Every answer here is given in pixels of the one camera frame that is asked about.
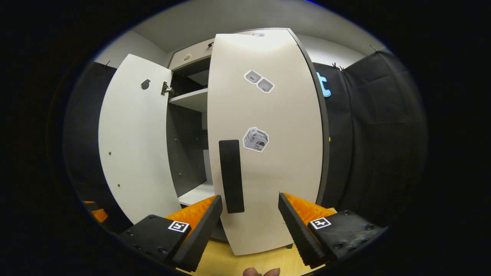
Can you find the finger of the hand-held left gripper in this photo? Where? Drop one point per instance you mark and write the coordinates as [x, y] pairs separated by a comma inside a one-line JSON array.
[[91, 206], [100, 216]]

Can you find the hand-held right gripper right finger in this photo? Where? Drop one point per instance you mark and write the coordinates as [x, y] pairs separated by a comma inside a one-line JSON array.
[[299, 234]]

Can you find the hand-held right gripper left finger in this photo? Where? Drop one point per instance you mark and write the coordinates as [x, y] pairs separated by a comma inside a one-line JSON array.
[[201, 234]]

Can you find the white cabinet door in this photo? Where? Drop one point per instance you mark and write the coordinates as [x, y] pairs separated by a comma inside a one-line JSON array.
[[284, 172], [134, 145]]

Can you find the white cabinet shelf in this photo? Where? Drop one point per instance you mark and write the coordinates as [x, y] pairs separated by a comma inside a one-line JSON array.
[[191, 99], [199, 193]]

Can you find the white cabinet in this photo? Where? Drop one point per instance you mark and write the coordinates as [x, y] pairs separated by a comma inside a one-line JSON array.
[[186, 153]]

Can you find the metal door hinge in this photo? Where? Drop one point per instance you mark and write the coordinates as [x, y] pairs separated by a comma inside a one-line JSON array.
[[167, 89]]

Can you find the beige cabinet drawer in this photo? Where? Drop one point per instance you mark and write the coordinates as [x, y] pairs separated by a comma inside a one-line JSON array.
[[197, 51]]

